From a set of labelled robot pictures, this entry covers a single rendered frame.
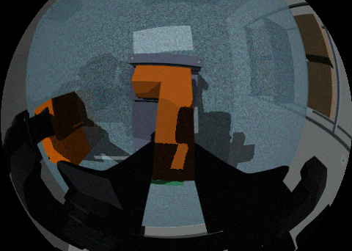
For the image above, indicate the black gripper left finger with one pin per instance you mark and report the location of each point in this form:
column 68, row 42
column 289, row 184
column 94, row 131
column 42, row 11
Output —
column 124, row 185

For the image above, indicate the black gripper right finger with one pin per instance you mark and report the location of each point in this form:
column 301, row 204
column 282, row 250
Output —
column 222, row 189

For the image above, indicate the orange l-shaped part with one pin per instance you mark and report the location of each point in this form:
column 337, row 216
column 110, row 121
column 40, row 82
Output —
column 174, row 130

